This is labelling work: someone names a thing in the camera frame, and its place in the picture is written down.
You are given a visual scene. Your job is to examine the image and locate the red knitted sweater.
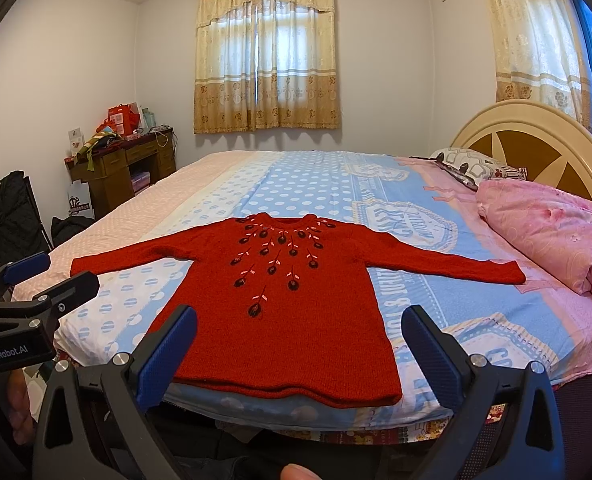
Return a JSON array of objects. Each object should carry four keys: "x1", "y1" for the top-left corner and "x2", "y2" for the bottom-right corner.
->
[{"x1": 71, "y1": 214, "x2": 525, "y2": 408}]

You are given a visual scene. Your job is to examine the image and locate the person's left hand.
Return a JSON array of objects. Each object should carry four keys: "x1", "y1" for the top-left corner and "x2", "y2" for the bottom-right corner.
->
[{"x1": 0, "y1": 368, "x2": 35, "y2": 445}]

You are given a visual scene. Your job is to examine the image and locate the person's right hand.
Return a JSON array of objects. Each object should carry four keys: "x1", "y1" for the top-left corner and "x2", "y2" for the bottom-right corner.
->
[{"x1": 279, "y1": 464, "x2": 321, "y2": 480}]

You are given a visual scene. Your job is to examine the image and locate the black bag on floor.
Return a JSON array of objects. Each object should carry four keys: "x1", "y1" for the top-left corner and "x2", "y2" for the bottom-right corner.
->
[{"x1": 50, "y1": 216, "x2": 95, "y2": 247}]

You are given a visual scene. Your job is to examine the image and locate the white paper shopping bag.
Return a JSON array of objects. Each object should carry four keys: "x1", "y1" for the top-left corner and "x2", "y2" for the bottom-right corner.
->
[{"x1": 68, "y1": 180, "x2": 95, "y2": 220}]

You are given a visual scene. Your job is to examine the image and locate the brown wooden desk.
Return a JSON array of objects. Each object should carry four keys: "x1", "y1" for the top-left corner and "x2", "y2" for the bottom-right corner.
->
[{"x1": 64, "y1": 125, "x2": 177, "y2": 219}]

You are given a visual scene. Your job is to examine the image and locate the colourful cloth on desk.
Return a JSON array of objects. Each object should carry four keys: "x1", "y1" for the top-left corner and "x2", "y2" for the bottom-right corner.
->
[{"x1": 74, "y1": 131, "x2": 120, "y2": 171}]

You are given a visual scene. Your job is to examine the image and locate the red gift bag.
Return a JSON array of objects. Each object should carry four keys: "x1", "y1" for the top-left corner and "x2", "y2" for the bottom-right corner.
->
[{"x1": 107, "y1": 103, "x2": 140, "y2": 136}]

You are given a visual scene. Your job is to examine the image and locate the pink folded quilt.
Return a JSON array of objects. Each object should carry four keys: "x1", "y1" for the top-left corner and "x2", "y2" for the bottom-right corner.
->
[{"x1": 476, "y1": 179, "x2": 592, "y2": 295}]

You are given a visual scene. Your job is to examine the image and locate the patterned pillow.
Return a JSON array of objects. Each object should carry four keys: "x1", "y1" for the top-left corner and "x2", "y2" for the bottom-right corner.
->
[{"x1": 428, "y1": 148, "x2": 527, "y2": 192}]

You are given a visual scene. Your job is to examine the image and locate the cream wooden headboard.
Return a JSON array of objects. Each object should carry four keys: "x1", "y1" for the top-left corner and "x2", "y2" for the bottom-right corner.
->
[{"x1": 451, "y1": 100, "x2": 592, "y2": 200}]

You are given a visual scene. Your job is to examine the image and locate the beige centre window curtain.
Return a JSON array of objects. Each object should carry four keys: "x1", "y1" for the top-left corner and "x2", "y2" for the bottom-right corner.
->
[{"x1": 194, "y1": 0, "x2": 340, "y2": 134}]

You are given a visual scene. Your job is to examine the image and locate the beige side window curtain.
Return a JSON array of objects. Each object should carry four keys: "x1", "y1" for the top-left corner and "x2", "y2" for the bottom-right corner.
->
[{"x1": 486, "y1": 0, "x2": 592, "y2": 134}]

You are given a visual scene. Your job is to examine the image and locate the white card on wall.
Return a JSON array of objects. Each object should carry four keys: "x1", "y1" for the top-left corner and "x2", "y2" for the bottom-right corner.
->
[{"x1": 68, "y1": 128, "x2": 85, "y2": 156}]

